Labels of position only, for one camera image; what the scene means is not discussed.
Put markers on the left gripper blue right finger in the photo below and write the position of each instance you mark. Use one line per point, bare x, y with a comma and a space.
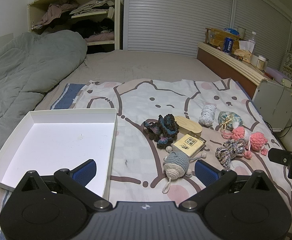
206, 173

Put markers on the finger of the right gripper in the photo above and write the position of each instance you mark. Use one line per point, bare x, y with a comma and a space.
279, 156

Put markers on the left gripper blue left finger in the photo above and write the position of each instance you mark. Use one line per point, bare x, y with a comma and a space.
85, 172

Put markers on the pink crochet doll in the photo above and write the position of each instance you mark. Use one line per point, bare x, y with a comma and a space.
254, 142

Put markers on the grey crochet mouse toy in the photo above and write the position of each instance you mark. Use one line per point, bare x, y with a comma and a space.
176, 165

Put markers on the yellow tissue pack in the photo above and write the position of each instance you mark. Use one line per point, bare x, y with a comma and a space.
190, 144

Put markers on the multicolour braided yarn knot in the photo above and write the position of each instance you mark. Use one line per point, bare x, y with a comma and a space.
229, 150

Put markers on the oval wooden box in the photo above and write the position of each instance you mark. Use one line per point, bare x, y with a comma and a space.
187, 125

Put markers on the white crochet ball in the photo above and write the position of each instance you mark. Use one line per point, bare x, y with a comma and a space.
207, 115

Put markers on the teal foil bundle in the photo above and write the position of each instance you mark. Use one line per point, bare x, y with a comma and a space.
229, 120

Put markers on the dark blue crochet toy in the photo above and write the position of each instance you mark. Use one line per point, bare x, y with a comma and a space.
164, 131

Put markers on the white shallow cardboard tray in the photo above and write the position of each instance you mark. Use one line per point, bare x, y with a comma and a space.
49, 140

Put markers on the white bedside cabinet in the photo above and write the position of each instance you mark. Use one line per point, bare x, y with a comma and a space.
274, 103

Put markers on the cartoon cat print cloth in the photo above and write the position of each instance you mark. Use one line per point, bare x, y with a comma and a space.
137, 168

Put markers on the white lidded jar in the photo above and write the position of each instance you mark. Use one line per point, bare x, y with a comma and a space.
261, 62

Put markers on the wooden bed headboard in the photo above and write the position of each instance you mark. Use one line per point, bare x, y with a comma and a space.
226, 66

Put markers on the tissue box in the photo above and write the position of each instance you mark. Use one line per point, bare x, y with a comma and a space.
243, 49

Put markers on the clear water bottle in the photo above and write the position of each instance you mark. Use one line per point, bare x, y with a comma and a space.
252, 41

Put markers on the grey green quilt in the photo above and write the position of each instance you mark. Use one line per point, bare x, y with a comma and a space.
30, 66

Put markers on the blue pepsi can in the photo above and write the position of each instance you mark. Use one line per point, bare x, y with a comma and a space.
228, 45

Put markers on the brown paper bag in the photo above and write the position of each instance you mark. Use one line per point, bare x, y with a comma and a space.
216, 37

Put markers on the pile of clothes on shelf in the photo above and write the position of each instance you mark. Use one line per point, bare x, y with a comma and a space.
92, 20

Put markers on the cream wardrobe shelf unit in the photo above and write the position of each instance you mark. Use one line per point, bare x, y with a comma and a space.
37, 8

